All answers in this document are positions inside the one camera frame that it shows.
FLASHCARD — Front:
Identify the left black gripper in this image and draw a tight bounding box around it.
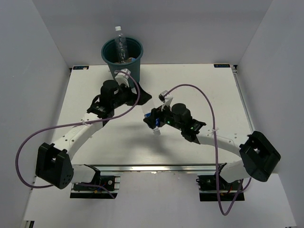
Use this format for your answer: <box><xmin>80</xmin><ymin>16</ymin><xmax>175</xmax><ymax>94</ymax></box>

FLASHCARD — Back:
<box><xmin>111</xmin><ymin>82</ymin><xmax>151</xmax><ymax>109</ymax></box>

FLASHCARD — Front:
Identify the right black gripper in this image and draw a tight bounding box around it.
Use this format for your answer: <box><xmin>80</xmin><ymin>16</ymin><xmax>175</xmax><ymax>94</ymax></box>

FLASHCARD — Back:
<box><xmin>143</xmin><ymin>101</ymin><xmax>183</xmax><ymax>131</ymax></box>

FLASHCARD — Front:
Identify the blue label crushed bottle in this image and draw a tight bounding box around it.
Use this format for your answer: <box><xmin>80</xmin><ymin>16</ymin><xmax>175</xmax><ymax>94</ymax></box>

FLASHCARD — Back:
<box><xmin>142</xmin><ymin>99</ymin><xmax>161</xmax><ymax>136</ymax></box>

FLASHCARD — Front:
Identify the clear plastic bottle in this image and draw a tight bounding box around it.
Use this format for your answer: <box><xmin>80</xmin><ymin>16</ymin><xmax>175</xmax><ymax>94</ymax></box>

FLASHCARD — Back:
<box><xmin>114</xmin><ymin>26</ymin><xmax>129</xmax><ymax>63</ymax></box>

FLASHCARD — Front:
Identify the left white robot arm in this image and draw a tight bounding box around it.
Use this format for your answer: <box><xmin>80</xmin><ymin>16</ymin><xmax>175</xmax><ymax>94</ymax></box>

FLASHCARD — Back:
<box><xmin>35</xmin><ymin>80</ymin><xmax>152</xmax><ymax>190</ymax></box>

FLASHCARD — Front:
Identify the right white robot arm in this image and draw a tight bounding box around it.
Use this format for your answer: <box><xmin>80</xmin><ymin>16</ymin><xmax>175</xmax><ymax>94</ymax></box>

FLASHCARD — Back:
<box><xmin>144</xmin><ymin>103</ymin><xmax>281</xmax><ymax>190</ymax></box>

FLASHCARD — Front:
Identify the dark green plastic bin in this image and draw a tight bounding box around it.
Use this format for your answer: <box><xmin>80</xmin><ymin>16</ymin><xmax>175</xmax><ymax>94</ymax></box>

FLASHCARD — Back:
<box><xmin>101</xmin><ymin>36</ymin><xmax>145</xmax><ymax>83</ymax></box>

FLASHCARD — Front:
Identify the left blue table label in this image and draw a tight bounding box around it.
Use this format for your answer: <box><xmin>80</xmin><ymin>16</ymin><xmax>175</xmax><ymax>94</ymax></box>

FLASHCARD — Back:
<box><xmin>72</xmin><ymin>66</ymin><xmax>89</xmax><ymax>70</ymax></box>

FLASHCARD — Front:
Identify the blue table label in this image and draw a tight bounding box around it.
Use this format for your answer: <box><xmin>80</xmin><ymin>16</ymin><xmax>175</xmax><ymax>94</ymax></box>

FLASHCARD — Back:
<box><xmin>213</xmin><ymin>64</ymin><xmax>230</xmax><ymax>68</ymax></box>
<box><xmin>72</xmin><ymin>66</ymin><xmax>89</xmax><ymax>70</ymax></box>

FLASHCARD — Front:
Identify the right blue table label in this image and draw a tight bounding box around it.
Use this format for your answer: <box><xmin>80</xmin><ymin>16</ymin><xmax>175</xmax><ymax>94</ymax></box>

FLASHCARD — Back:
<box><xmin>213</xmin><ymin>64</ymin><xmax>230</xmax><ymax>68</ymax></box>

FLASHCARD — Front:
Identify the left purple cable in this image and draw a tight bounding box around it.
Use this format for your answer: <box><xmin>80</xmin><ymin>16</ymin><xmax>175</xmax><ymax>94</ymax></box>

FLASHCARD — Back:
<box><xmin>15</xmin><ymin>70</ymin><xmax>141</xmax><ymax>199</ymax></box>

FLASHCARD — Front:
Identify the purple cable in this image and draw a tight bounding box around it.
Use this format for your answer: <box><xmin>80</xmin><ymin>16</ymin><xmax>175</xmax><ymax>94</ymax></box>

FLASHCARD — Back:
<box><xmin>163</xmin><ymin>84</ymin><xmax>252</xmax><ymax>216</ymax></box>
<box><xmin>15</xmin><ymin>70</ymin><xmax>141</xmax><ymax>199</ymax></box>

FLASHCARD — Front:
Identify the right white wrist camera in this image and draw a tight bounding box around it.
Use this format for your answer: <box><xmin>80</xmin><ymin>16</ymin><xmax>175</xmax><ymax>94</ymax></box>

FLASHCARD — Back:
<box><xmin>159</xmin><ymin>90</ymin><xmax>173</xmax><ymax>111</ymax></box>

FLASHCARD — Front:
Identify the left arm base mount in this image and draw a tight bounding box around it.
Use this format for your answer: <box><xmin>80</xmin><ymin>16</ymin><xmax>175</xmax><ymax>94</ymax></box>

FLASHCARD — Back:
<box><xmin>70</xmin><ymin>165</ymin><xmax>121</xmax><ymax>199</ymax></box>

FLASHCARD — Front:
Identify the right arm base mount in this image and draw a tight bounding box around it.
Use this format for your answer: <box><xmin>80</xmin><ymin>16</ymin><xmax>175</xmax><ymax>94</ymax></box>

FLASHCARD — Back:
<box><xmin>196</xmin><ymin>175</ymin><xmax>241</xmax><ymax>202</ymax></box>

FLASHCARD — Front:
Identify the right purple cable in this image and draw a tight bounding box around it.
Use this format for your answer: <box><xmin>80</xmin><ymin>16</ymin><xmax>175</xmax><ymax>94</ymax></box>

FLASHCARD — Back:
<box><xmin>163</xmin><ymin>84</ymin><xmax>252</xmax><ymax>216</ymax></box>

